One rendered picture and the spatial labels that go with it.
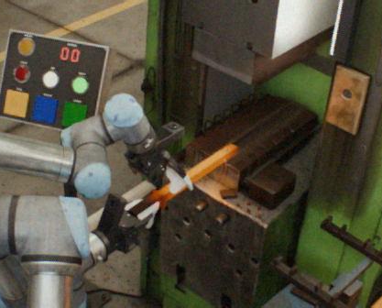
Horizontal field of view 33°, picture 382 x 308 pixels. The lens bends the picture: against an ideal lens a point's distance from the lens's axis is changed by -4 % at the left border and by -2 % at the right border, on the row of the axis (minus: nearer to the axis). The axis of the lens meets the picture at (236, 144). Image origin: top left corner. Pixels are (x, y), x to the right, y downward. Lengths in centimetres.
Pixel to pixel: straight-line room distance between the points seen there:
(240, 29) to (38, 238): 76
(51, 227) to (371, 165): 92
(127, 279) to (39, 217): 168
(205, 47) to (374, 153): 53
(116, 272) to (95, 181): 159
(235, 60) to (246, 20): 12
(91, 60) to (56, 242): 91
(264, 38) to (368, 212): 58
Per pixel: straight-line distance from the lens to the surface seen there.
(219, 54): 176
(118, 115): 145
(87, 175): 136
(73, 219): 125
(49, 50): 210
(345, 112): 175
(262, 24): 164
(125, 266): 296
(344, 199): 191
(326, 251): 205
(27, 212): 127
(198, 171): 184
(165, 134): 163
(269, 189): 186
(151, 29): 212
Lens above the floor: 213
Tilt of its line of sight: 35 degrees down
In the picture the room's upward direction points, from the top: 7 degrees clockwise
